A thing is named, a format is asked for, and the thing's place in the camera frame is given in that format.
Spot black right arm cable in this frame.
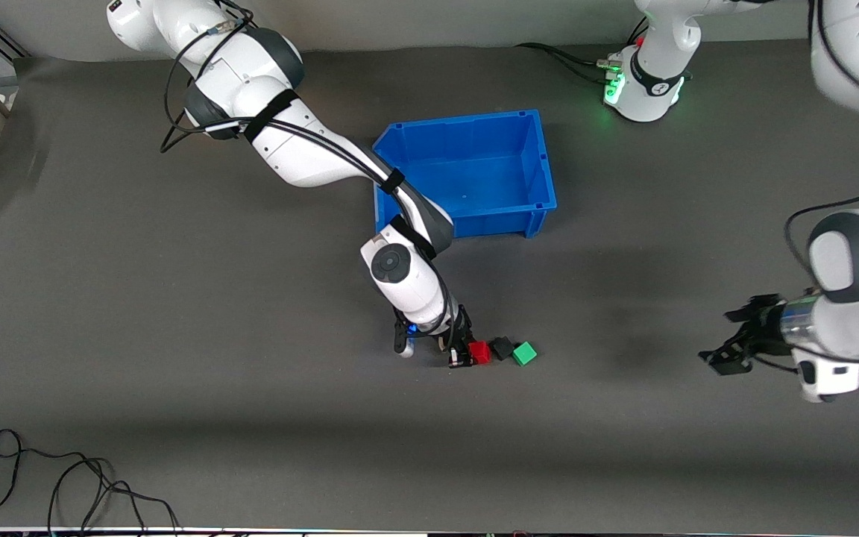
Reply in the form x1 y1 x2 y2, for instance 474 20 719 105
159 0 462 338

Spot blue plastic storage bin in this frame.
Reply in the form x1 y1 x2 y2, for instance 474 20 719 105
371 109 558 241

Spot black left arm base cables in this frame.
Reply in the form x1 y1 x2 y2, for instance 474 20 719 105
515 15 650 87

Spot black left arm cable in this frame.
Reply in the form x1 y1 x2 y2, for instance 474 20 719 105
783 0 859 278

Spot loose black table cable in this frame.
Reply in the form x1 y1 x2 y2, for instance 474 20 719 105
0 429 180 532

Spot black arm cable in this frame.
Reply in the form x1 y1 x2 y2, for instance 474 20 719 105
783 0 859 278
159 0 462 338

